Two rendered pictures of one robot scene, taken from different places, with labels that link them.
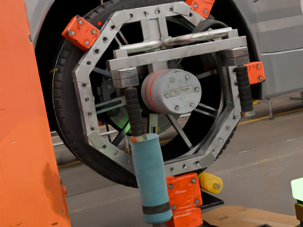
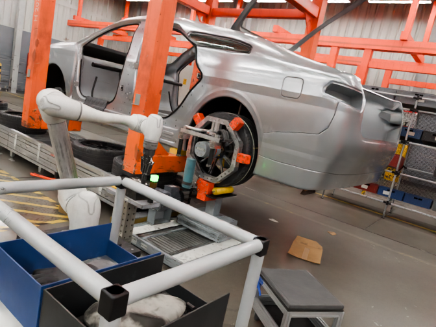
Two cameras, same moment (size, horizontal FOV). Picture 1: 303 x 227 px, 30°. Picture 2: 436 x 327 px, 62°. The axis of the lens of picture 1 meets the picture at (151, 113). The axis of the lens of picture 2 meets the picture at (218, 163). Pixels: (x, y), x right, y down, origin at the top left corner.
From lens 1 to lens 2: 2.58 m
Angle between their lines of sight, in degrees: 53
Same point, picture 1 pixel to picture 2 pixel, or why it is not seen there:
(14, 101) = not seen: hidden behind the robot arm
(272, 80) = (259, 167)
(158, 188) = (185, 176)
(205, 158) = (213, 179)
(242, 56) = (212, 145)
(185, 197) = (202, 188)
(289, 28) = (274, 150)
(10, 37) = (140, 109)
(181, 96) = (199, 150)
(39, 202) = (132, 152)
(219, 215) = (305, 241)
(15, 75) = not seen: hidden behind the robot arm
